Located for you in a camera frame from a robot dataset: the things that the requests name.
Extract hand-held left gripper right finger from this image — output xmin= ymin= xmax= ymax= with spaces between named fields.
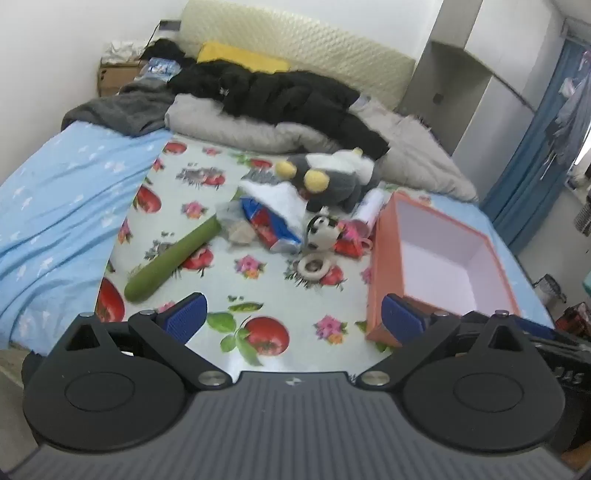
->
xmin=360 ymin=293 xmax=533 ymax=391

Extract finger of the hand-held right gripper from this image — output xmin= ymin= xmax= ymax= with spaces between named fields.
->
xmin=510 ymin=316 xmax=557 ymax=342

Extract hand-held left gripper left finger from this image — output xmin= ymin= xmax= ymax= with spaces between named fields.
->
xmin=65 ymin=292 xmax=234 ymax=391

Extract orange cardboard box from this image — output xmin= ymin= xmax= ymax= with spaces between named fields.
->
xmin=366 ymin=191 xmax=520 ymax=347

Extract shiny red foil packet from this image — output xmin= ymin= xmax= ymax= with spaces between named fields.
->
xmin=332 ymin=226 xmax=370 ymax=258

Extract white waffle cloth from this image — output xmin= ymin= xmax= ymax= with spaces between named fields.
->
xmin=238 ymin=179 xmax=305 ymax=232

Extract small grey bin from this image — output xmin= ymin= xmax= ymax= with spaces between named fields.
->
xmin=533 ymin=274 xmax=566 ymax=308

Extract tape roll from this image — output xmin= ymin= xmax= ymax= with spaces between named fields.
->
xmin=297 ymin=253 xmax=337 ymax=279

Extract fruit print tablecloth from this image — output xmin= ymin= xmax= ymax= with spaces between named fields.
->
xmin=95 ymin=134 xmax=416 ymax=384

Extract clear plastic packet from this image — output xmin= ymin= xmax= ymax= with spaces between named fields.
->
xmin=217 ymin=203 xmax=257 ymax=245

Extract colourful small toy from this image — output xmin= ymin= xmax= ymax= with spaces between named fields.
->
xmin=342 ymin=219 xmax=375 ymax=247

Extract small panda plush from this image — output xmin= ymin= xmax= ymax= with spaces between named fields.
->
xmin=307 ymin=208 xmax=345 ymax=250

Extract blue snack packet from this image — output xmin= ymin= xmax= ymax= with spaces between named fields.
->
xmin=240 ymin=196 xmax=303 ymax=254

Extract grey plush toy yellow ears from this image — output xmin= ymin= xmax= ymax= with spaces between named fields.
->
xmin=276 ymin=148 xmax=384 ymax=213

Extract light blue bedsheet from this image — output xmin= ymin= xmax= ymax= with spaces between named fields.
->
xmin=0 ymin=122 xmax=555 ymax=352

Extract blue curtain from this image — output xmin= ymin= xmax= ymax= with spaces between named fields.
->
xmin=480 ymin=37 xmax=591 ymax=245

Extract grey duvet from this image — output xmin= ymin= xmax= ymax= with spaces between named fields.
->
xmin=165 ymin=95 xmax=478 ymax=201

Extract dark grey blanket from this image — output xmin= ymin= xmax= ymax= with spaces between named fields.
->
xmin=61 ymin=80 xmax=176 ymax=137

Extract hanging grey clothes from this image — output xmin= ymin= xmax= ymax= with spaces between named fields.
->
xmin=545 ymin=46 xmax=591 ymax=162

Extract black padded jacket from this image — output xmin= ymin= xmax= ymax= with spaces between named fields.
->
xmin=168 ymin=62 xmax=391 ymax=160

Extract white wardrobe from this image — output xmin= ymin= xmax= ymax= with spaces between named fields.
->
xmin=402 ymin=0 xmax=568 ymax=160

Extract brown cardboard box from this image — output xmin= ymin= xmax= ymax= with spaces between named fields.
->
xmin=97 ymin=62 xmax=148 ymax=97

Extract yellow pillow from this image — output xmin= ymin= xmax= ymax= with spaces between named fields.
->
xmin=197 ymin=41 xmax=291 ymax=75

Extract black cloth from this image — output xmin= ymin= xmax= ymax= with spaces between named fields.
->
xmin=141 ymin=39 xmax=185 ymax=65

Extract white plastic bag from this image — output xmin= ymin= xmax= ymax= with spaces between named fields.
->
xmin=102 ymin=41 xmax=148 ymax=65

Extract cream quilted headboard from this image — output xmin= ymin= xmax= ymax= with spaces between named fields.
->
xmin=179 ymin=0 xmax=416 ymax=112

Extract green long-handled brush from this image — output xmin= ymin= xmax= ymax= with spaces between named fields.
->
xmin=124 ymin=216 xmax=221 ymax=303

